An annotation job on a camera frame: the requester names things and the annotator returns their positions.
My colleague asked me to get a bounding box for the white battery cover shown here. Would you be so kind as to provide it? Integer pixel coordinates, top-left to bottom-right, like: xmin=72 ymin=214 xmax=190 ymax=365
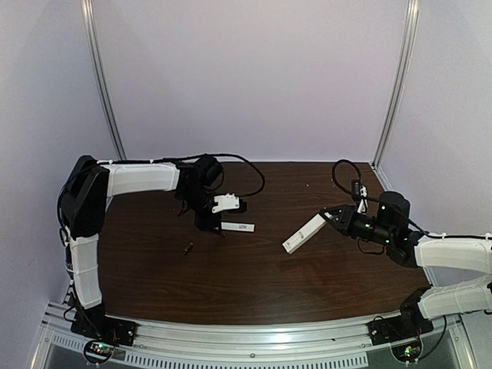
xmin=221 ymin=222 xmax=254 ymax=233

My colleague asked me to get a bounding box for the white remote control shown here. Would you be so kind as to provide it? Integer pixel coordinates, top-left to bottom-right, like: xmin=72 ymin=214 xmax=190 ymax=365
xmin=282 ymin=214 xmax=327 ymax=254

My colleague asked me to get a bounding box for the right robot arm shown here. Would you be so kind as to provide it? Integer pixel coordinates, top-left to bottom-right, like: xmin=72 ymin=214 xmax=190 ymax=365
xmin=319 ymin=191 xmax=491 ymax=322

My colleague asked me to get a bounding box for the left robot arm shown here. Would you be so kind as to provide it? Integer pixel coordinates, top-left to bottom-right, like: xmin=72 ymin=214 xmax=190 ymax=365
xmin=57 ymin=155 xmax=222 ymax=309

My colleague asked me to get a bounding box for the black battery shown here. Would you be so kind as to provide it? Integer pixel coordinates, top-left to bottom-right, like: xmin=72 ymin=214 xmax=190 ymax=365
xmin=183 ymin=243 xmax=194 ymax=255

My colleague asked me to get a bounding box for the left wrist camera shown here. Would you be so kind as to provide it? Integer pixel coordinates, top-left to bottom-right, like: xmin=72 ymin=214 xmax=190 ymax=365
xmin=211 ymin=193 xmax=248 ymax=214

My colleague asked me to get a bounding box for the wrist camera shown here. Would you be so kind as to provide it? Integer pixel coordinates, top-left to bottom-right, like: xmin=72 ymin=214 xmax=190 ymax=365
xmin=211 ymin=193 xmax=248 ymax=214
xmin=351 ymin=179 xmax=368 ymax=214

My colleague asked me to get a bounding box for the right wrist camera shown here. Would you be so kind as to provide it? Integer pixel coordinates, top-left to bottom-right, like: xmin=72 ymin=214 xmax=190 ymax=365
xmin=351 ymin=179 xmax=368 ymax=214

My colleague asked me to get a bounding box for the right camera cable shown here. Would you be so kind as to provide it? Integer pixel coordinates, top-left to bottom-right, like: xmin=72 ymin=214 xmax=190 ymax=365
xmin=331 ymin=158 xmax=381 ymax=203

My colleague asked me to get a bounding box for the camera cable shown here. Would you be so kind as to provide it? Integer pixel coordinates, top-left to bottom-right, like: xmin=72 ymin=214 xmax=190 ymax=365
xmin=331 ymin=158 xmax=381 ymax=203
xmin=149 ymin=152 xmax=267 ymax=198

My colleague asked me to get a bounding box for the left camera cable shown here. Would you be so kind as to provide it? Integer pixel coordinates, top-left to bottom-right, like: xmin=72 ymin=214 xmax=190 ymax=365
xmin=149 ymin=152 xmax=267 ymax=198

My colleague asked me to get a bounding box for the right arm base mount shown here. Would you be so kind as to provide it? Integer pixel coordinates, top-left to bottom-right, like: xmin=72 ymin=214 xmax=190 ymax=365
xmin=367 ymin=303 xmax=434 ymax=365

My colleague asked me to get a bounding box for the front aluminium rail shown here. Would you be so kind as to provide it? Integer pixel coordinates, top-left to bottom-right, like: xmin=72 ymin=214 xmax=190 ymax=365
xmin=27 ymin=301 xmax=479 ymax=368

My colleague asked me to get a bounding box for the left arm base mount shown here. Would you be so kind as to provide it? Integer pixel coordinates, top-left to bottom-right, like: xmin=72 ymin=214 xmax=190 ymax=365
xmin=71 ymin=303 xmax=137 ymax=367

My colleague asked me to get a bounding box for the right aluminium frame post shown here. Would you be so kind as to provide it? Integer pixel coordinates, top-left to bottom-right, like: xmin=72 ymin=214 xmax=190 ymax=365
xmin=372 ymin=0 xmax=420 ymax=171

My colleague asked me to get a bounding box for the aluminium frame post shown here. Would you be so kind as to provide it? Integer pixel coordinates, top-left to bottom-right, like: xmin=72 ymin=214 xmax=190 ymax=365
xmin=372 ymin=0 xmax=420 ymax=171
xmin=81 ymin=0 xmax=127 ymax=160

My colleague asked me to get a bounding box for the left aluminium frame post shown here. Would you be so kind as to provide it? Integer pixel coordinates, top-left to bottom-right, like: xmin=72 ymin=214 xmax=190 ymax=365
xmin=81 ymin=0 xmax=127 ymax=160

